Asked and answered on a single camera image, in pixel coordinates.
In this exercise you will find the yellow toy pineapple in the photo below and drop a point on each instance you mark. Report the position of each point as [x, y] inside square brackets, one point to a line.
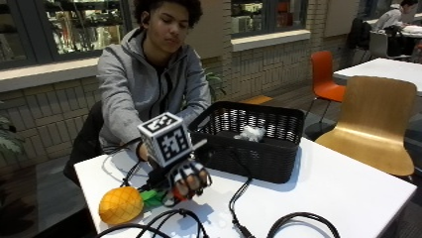
[120, 205]

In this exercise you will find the grey chair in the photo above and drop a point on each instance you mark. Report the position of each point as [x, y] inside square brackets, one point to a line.
[379, 44]

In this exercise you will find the black woven plastic basket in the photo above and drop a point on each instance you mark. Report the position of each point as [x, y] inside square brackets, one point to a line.
[254, 155]

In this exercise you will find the the person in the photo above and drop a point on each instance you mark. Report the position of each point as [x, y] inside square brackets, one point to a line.
[145, 82]

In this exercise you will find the white cube with black markers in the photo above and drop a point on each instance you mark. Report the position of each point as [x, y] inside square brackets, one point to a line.
[169, 142]

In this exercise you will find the black jacket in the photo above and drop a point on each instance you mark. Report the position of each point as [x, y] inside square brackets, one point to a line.
[359, 33]

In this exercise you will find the small red toy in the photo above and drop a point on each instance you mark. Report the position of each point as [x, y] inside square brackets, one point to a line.
[178, 195]

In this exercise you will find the white table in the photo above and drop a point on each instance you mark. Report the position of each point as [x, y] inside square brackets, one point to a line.
[386, 71]

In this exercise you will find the orange plastic chair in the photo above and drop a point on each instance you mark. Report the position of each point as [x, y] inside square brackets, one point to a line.
[327, 82]

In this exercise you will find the light wooden chair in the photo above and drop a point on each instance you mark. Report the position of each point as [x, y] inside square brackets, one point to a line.
[373, 125]

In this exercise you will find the black chair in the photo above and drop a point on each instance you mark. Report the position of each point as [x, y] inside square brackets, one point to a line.
[85, 145]

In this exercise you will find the dark framed window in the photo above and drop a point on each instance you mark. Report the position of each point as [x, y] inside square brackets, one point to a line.
[65, 29]
[267, 16]

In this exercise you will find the green plant with thin leaves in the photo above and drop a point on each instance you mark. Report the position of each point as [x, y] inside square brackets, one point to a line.
[214, 84]

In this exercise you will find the white soft toy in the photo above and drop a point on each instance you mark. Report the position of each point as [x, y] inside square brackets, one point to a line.
[250, 134]

